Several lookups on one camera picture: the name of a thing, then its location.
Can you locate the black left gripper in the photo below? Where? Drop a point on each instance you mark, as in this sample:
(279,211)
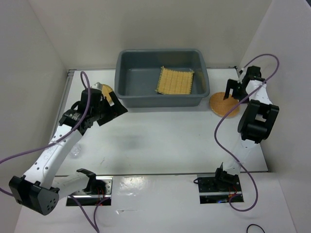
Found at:
(117,109)

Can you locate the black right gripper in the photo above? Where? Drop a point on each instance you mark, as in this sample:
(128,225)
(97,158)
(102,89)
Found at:
(232,84)

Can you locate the round bamboo coaster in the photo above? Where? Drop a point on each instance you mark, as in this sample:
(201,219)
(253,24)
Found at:
(106,90)

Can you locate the round orange woven coaster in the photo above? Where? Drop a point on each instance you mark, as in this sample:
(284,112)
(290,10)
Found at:
(220,106)

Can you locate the square bamboo mat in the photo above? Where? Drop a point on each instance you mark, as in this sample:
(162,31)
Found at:
(173,82)

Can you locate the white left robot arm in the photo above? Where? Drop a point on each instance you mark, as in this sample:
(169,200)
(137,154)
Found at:
(37,189)

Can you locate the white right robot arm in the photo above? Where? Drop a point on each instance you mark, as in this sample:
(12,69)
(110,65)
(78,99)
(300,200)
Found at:
(255,124)

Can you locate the grey plastic bin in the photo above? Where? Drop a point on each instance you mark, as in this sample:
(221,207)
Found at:
(138,71)

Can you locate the clear plastic cup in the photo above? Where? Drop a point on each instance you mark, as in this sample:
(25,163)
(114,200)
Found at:
(75,152)

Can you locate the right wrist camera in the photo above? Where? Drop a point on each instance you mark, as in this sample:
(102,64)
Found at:
(242,73)

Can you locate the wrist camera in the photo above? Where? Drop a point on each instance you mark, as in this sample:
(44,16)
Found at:
(242,73)
(97,88)

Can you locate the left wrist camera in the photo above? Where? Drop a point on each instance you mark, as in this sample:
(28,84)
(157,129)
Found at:
(97,88)

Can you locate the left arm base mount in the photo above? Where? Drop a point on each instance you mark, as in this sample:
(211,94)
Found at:
(101,192)

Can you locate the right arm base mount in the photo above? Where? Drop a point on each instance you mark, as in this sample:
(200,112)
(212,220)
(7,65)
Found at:
(218,187)

